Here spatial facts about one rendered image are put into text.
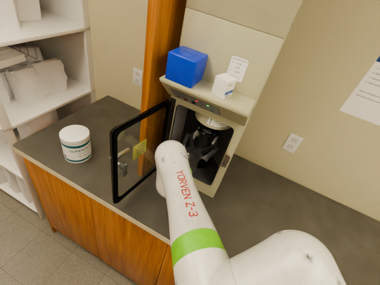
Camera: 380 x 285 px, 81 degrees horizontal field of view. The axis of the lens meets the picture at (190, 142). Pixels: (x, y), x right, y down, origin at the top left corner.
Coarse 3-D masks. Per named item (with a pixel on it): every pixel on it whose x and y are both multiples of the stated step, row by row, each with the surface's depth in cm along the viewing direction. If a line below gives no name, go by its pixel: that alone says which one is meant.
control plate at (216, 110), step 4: (172, 92) 81; (176, 92) 79; (180, 92) 76; (176, 96) 84; (180, 96) 82; (184, 96) 79; (188, 96) 77; (184, 100) 84; (188, 100) 82; (192, 100) 79; (196, 100) 77; (196, 104) 82; (200, 104) 79; (204, 104) 77; (208, 104) 74; (204, 108) 82; (208, 108) 79; (212, 108) 77; (216, 108) 74; (212, 112) 82; (216, 112) 79
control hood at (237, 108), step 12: (168, 84) 75; (204, 84) 77; (192, 96) 75; (204, 96) 71; (216, 96) 72; (240, 96) 76; (228, 108) 69; (240, 108) 69; (252, 108) 72; (240, 120) 75
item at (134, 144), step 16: (144, 112) 78; (160, 112) 87; (128, 128) 75; (144, 128) 83; (160, 128) 94; (128, 144) 79; (144, 144) 89; (128, 160) 85; (144, 160) 96; (112, 176) 81; (128, 176) 91; (144, 176) 104; (112, 192) 88
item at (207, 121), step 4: (196, 112) 97; (196, 116) 96; (200, 116) 94; (204, 116) 92; (200, 120) 93; (204, 120) 92; (208, 120) 91; (212, 120) 91; (216, 120) 91; (204, 124) 92; (208, 124) 92; (212, 124) 91; (216, 124) 91; (220, 124) 91; (224, 124) 92; (212, 128) 92; (216, 128) 92; (220, 128) 92; (224, 128) 93; (228, 128) 94
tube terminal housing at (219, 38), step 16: (192, 16) 71; (208, 16) 69; (192, 32) 73; (208, 32) 71; (224, 32) 69; (240, 32) 67; (256, 32) 65; (192, 48) 76; (208, 48) 74; (224, 48) 72; (240, 48) 69; (256, 48) 67; (272, 48) 66; (208, 64) 77; (224, 64) 74; (256, 64) 70; (272, 64) 68; (208, 80) 80; (256, 80) 72; (256, 96) 75; (208, 112) 87; (240, 128) 84; (208, 192) 111
